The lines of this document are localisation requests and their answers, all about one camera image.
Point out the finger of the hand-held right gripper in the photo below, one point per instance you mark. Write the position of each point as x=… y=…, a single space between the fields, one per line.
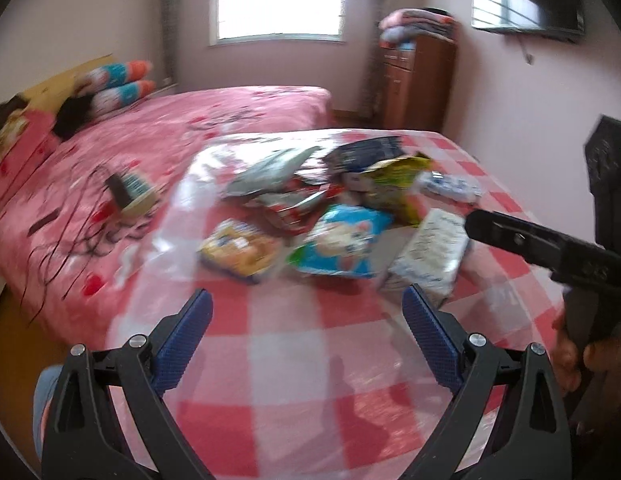
x=510 y=237

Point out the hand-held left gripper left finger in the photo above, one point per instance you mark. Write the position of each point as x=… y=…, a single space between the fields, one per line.
x=186 y=339

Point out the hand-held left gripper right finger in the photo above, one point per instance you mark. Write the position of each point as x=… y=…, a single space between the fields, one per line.
x=430 y=339

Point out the small white blue wrapper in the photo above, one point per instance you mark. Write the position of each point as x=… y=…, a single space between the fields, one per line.
x=448 y=187

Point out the white tissue packet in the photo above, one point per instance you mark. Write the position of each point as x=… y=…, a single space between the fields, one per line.
x=430 y=255

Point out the yellow bread packet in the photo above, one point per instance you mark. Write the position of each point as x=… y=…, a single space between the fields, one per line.
x=240 y=250

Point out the yellow green snack packet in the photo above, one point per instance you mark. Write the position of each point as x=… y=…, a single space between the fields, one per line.
x=395 y=185

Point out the blue bear snack packet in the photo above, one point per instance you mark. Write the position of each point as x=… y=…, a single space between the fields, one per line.
x=340 y=242

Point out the red silver snack packet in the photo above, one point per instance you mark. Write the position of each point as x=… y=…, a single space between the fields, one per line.
x=285 y=212

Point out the dark blue snack packet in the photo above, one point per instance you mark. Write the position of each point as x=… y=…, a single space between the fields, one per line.
x=363 y=152

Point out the silver grey snack packet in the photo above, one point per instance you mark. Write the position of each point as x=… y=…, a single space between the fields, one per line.
x=270 y=170

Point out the person's right hand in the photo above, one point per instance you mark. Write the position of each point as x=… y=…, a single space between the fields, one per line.
x=565 y=355

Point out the white power strip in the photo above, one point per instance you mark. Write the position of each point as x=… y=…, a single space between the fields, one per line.
x=140 y=195

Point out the blue plastic stool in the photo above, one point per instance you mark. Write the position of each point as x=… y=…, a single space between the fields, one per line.
x=43 y=410

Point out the black power adapter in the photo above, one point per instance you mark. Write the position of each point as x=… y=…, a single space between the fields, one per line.
x=118 y=190

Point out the brown wooden cabinet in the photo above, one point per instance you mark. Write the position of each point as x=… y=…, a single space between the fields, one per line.
x=420 y=85

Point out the bed with pink floral sheet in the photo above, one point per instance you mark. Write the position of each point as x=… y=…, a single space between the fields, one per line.
x=155 y=125

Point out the folded blankets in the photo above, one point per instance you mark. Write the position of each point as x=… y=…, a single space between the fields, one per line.
x=415 y=25

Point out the grey curtain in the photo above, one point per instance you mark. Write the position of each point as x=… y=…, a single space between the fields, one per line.
x=375 y=35
x=169 y=20

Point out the black cloth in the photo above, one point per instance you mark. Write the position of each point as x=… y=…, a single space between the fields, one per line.
x=73 y=117

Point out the striped colourful pillow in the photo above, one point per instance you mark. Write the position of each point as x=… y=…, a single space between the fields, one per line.
x=123 y=97
x=120 y=72

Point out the pink cartoon print pillow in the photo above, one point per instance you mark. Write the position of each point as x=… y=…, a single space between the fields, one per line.
x=20 y=145

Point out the dark cloth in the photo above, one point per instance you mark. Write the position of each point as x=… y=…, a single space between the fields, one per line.
x=5 y=110

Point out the yellow wooden headboard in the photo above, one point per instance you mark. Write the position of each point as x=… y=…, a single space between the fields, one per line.
x=55 y=77

